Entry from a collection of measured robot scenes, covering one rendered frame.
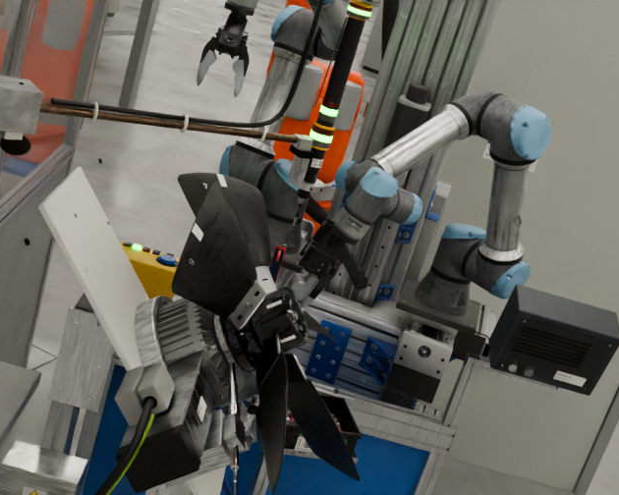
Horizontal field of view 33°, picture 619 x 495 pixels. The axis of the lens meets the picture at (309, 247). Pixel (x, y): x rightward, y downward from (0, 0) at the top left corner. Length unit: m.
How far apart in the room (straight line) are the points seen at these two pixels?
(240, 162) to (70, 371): 1.03
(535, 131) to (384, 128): 0.57
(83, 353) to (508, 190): 1.13
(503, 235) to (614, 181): 1.41
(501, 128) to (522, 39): 1.35
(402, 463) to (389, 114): 0.95
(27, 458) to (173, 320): 0.39
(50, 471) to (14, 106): 0.74
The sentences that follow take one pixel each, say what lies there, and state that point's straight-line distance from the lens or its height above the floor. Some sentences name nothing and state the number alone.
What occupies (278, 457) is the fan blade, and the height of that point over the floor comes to 1.09.
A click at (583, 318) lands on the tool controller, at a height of 1.24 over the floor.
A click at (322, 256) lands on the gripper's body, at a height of 1.26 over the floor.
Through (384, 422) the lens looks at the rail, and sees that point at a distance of 2.62.
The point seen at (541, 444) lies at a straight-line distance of 4.39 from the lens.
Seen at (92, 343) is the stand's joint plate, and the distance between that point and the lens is 2.00.
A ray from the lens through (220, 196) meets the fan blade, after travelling 1.83.
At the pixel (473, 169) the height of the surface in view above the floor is 1.19.
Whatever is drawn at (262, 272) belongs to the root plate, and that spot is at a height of 1.26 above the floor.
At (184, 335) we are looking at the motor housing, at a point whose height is 1.16.
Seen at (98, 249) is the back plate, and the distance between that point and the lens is 1.98.
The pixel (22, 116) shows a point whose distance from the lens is 1.69.
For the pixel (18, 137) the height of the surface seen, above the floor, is 1.49.
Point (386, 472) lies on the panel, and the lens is 2.71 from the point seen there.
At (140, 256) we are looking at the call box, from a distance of 2.49.
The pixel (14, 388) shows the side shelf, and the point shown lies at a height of 0.86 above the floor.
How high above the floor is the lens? 2.01
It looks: 19 degrees down
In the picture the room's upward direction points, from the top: 17 degrees clockwise
